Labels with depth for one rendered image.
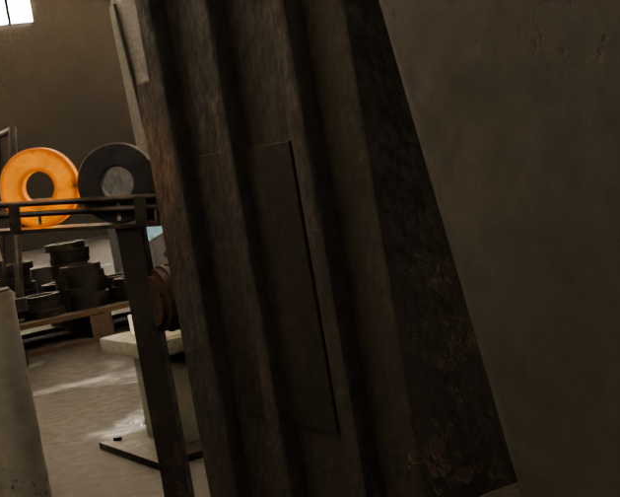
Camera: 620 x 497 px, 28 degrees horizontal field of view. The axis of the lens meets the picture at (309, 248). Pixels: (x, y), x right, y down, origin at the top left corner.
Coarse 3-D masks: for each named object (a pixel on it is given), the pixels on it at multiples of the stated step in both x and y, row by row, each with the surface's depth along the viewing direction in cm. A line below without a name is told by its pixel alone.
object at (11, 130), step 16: (16, 128) 461; (16, 144) 461; (0, 160) 513; (0, 224) 513; (0, 240) 513; (16, 240) 461; (16, 256) 461; (0, 272) 514; (16, 272) 461; (16, 288) 462; (16, 304) 458
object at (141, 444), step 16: (176, 368) 312; (176, 384) 312; (144, 400) 326; (192, 400) 314; (144, 416) 328; (192, 416) 314; (144, 432) 335; (192, 432) 314; (112, 448) 324; (128, 448) 320; (144, 448) 317; (192, 448) 308; (144, 464) 307
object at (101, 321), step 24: (24, 264) 588; (72, 264) 568; (96, 264) 556; (24, 288) 589; (48, 288) 597; (72, 288) 554; (96, 288) 555; (120, 288) 562; (24, 312) 545; (48, 312) 545; (72, 312) 552; (96, 312) 547; (120, 312) 630; (24, 336) 604; (48, 336) 579; (72, 336) 578; (96, 336) 547
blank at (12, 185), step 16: (16, 160) 239; (32, 160) 239; (48, 160) 238; (64, 160) 238; (0, 176) 240; (16, 176) 239; (64, 176) 238; (0, 192) 240; (16, 192) 240; (64, 192) 239; (32, 208) 240; (48, 208) 239; (64, 208) 239; (32, 224) 240; (48, 224) 240
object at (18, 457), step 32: (0, 288) 269; (0, 320) 262; (0, 352) 262; (0, 384) 262; (0, 416) 262; (32, 416) 267; (0, 448) 263; (32, 448) 265; (0, 480) 264; (32, 480) 265
